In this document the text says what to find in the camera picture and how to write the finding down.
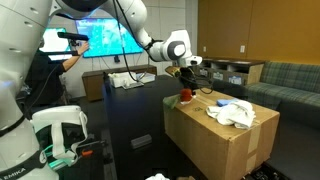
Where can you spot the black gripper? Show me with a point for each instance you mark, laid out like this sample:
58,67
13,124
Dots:
187,78

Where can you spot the wall mounted tv screen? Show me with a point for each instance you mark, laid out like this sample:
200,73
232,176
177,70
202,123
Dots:
106,38

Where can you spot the blue cloth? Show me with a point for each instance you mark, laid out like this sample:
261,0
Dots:
223,102

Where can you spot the clear plastic container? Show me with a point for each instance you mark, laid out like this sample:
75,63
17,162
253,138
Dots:
145,77

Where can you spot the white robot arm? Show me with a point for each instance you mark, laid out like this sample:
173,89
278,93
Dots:
34,149

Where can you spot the low wooden bench cabinet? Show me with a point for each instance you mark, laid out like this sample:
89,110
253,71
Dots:
93,80

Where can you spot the black eraser block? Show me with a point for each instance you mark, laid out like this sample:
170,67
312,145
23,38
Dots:
141,141

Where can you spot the person in black shirt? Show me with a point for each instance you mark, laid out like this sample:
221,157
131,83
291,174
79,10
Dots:
44,77

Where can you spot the white towel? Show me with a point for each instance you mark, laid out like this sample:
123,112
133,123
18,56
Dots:
239,113

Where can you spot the green plaid sofa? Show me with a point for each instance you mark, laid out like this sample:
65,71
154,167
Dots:
286,82

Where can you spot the orange plush carrot toy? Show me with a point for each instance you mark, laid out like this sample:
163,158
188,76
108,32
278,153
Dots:
184,97

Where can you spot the brown cardboard box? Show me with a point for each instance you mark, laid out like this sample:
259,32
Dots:
220,152

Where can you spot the white storage bin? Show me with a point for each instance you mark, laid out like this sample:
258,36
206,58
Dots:
122,79

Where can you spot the white vr headset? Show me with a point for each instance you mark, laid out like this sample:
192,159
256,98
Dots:
55,117

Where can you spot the wooden recycling cabinet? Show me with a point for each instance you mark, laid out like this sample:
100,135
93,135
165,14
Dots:
236,71

